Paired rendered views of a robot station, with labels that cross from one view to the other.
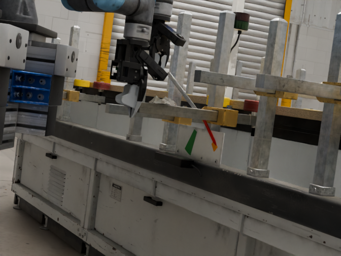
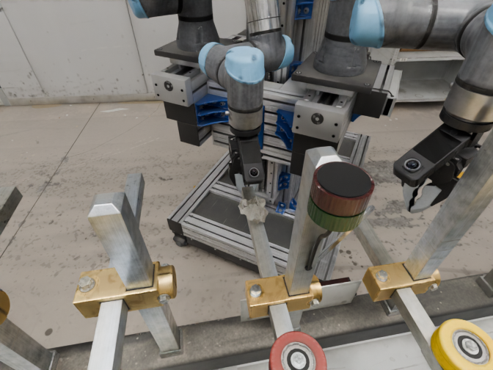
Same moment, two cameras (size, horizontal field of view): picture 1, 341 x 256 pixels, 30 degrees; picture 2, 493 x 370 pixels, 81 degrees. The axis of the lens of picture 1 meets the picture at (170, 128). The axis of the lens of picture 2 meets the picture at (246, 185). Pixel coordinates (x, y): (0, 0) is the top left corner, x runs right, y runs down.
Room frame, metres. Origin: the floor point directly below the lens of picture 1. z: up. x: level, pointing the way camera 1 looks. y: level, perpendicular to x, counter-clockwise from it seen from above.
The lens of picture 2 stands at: (1.97, -0.41, 1.36)
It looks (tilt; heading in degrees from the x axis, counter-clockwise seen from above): 42 degrees down; 111
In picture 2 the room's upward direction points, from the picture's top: straight up
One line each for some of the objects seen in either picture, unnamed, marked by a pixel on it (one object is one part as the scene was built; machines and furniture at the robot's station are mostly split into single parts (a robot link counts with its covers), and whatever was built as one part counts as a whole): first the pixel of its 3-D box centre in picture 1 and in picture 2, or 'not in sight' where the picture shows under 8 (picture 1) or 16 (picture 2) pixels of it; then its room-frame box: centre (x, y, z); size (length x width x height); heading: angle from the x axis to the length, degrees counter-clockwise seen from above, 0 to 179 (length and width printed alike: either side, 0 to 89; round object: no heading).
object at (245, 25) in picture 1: (238, 25); (336, 204); (1.98, -0.17, 1.13); 0.06 x 0.06 x 0.02
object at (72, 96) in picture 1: (69, 95); not in sight; (3.01, 0.50, 0.83); 0.13 x 0.06 x 0.05; 31
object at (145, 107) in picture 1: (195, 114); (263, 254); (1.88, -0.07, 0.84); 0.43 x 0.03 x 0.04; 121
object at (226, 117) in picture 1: (218, 116); (283, 295); (1.94, -0.14, 0.85); 0.13 x 0.06 x 0.05; 31
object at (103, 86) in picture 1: (100, 93); not in sight; (3.08, 0.36, 0.85); 0.08 x 0.08 x 0.11
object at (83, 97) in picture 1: (61, 95); not in sight; (2.98, 0.53, 0.82); 0.43 x 0.03 x 0.04; 121
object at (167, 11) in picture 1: (160, 10); (474, 100); (2.14, 0.08, 1.16); 0.08 x 0.08 x 0.05
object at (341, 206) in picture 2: (239, 17); (340, 187); (1.98, -0.17, 1.16); 0.06 x 0.06 x 0.02
